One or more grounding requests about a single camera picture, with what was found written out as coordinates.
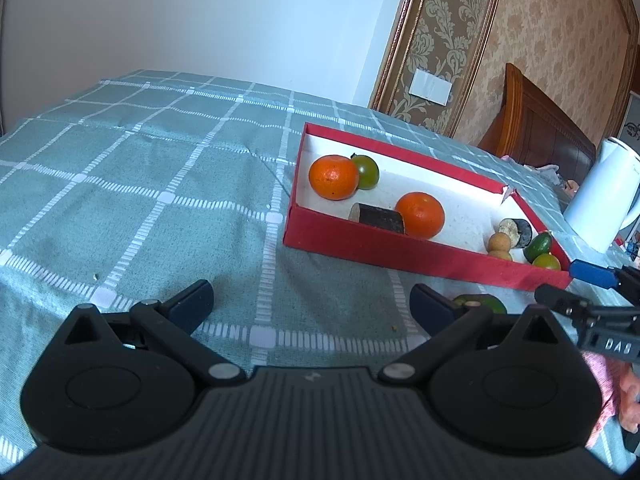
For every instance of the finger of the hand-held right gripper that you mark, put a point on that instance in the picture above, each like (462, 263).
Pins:
(557, 297)
(592, 271)

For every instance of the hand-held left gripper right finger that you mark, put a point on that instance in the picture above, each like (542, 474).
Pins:
(430, 307)

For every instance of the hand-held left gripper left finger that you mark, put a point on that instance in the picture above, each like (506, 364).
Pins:
(192, 303)

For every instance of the yellow-green tomato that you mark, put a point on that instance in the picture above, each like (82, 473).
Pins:
(546, 261)

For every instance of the dark green round fruit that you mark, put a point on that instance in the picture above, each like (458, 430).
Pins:
(482, 304)

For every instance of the green oblong fruit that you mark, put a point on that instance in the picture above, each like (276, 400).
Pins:
(537, 246)

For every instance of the brown longan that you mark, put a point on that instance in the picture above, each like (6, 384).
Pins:
(502, 256)
(500, 242)

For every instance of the short dark sugarcane piece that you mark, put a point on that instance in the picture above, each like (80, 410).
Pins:
(520, 232)

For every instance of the orange mandarin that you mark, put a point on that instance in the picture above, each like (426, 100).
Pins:
(332, 176)
(420, 215)

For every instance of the dark wood log piece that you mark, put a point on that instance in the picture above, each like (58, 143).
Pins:
(380, 217)

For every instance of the red cardboard box lid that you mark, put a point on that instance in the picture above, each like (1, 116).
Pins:
(450, 185)

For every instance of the dark green tomato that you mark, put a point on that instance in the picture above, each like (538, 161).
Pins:
(367, 172)

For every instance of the white electric kettle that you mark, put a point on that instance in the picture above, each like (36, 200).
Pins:
(600, 195)

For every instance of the pink crumpled cloth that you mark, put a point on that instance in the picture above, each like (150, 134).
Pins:
(547, 169)

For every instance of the green checked bed sheet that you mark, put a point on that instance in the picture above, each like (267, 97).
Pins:
(125, 185)

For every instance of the wooden headboard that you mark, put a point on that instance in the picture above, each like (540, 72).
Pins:
(540, 130)

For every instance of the gold framed wallpaper panel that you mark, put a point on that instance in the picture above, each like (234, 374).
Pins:
(450, 20)

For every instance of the white printed wall paper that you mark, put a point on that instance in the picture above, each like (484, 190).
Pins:
(631, 120)

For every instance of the white wall switch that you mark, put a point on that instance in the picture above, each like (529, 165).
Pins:
(431, 86)

